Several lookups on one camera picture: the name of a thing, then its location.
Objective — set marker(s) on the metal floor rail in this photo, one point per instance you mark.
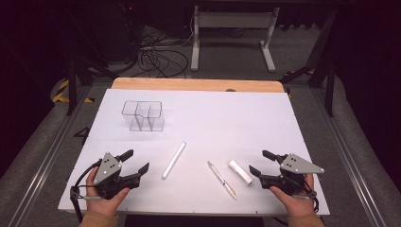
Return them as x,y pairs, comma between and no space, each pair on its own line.
47,164
350,164

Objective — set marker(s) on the yellow black floor tape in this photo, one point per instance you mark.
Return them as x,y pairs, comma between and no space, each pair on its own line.
61,94

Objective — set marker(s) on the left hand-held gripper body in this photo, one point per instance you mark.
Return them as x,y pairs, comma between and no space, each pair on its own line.
107,167

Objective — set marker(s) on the clear plastic organizer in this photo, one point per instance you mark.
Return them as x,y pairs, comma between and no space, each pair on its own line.
143,121

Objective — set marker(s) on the white board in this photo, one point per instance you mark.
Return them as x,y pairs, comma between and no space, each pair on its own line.
220,126

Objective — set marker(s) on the wooden table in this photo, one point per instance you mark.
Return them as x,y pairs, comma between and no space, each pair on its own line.
189,84

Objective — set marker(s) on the person's right hand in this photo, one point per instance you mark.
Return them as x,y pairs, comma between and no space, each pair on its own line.
294,205

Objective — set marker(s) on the person's left hand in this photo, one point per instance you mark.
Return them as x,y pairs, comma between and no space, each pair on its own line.
104,206

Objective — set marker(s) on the black metal stand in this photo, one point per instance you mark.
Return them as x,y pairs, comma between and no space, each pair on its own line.
72,88
330,91

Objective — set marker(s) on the white eraser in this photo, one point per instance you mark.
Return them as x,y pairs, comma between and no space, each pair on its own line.
240,171

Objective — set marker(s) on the white pen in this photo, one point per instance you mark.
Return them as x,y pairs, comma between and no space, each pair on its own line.
174,160

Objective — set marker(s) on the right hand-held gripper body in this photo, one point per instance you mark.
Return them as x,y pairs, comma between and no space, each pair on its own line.
296,165

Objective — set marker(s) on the white desk frame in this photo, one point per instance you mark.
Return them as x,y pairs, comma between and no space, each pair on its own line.
233,19

